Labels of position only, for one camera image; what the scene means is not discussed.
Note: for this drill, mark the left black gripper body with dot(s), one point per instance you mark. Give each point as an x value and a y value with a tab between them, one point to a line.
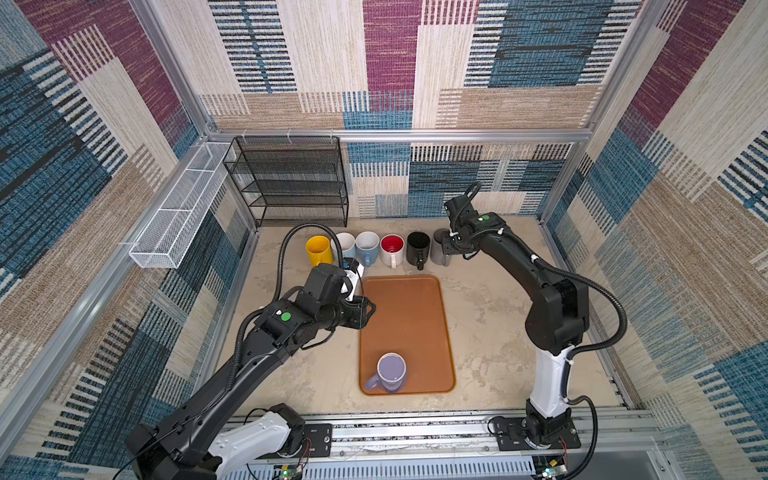
350	314

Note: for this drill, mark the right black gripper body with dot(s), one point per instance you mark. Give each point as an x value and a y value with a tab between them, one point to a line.
453	244

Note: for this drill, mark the grey mug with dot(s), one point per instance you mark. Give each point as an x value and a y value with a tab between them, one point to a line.
437	254

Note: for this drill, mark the black mug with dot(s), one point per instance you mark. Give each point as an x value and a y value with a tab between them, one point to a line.
418	249

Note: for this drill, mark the yellow mug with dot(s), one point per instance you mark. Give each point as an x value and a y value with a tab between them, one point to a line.
319	250

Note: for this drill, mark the light blue mug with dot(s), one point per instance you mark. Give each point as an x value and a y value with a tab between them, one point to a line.
347	241

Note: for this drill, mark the teal blue mug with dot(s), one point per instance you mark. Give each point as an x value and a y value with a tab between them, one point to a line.
367	246

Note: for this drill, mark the white mug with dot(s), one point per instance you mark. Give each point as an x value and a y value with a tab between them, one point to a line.
392	250

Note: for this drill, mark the brown plastic tray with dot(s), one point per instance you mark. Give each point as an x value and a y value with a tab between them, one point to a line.
409	321

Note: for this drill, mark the purple mug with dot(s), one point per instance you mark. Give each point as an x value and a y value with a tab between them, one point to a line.
391	374

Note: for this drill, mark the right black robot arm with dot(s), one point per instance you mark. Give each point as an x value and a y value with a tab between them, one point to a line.
555	324

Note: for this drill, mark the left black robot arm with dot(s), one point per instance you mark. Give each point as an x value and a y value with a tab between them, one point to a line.
192	442

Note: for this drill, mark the black wire shelf rack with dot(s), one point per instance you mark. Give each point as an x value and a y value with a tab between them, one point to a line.
290	180

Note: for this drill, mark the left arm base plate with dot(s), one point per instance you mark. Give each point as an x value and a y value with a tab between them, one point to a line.
311	440

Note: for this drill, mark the white wire mesh basket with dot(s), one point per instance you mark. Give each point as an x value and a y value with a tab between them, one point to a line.
164	242

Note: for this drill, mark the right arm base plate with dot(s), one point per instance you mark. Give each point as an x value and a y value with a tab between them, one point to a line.
532	433

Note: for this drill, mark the aluminium mounting rail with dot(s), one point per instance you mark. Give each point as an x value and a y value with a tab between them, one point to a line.
616	444

